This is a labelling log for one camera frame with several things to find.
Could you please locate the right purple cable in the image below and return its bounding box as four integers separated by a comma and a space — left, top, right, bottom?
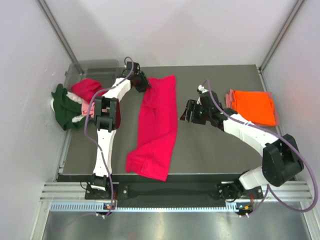
202, 79, 320, 217

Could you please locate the left aluminium frame post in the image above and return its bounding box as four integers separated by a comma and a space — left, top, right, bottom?
36, 0, 84, 75

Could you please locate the slotted grey cable duct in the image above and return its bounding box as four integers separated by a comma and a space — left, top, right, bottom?
50, 202, 252, 213

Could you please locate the light pink t shirt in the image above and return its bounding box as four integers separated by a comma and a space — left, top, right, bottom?
81, 100, 95, 118

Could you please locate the white t shirt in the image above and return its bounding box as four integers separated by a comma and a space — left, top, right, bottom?
50, 91, 84, 123

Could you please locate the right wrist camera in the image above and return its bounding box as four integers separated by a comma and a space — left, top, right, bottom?
197, 85, 208, 97

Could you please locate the grey plastic bin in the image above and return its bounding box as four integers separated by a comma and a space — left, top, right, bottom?
63, 59, 120, 91

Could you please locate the aluminium frame post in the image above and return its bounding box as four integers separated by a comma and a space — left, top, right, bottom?
36, 0, 84, 75
258, 0, 307, 73

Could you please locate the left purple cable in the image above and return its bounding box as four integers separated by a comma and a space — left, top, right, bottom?
83, 56, 137, 217

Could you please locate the folded salmon pink t shirt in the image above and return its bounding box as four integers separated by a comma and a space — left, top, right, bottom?
224, 88, 280, 127

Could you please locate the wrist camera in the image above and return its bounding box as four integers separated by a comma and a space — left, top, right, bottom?
123, 61, 140, 75
197, 85, 208, 97

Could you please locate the red t shirt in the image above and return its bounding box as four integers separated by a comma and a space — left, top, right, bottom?
71, 78, 103, 103

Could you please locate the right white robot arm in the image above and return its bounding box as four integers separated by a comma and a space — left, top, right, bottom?
180, 91, 304, 198

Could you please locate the magenta t shirt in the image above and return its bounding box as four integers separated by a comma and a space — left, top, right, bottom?
125, 75, 178, 182

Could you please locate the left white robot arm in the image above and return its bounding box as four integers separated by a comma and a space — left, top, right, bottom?
85, 57, 150, 201

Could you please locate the purple cable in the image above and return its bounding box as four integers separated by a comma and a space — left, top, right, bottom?
83, 56, 137, 217
202, 79, 320, 217

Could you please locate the right aluminium frame post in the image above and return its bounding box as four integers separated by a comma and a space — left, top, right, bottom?
258, 0, 307, 73

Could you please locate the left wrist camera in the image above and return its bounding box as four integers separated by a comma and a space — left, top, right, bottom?
123, 61, 140, 75

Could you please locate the dark green t shirt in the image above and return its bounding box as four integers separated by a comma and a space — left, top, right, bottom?
51, 83, 85, 131

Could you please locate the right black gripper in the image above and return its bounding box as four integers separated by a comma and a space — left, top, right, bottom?
180, 99, 212, 125

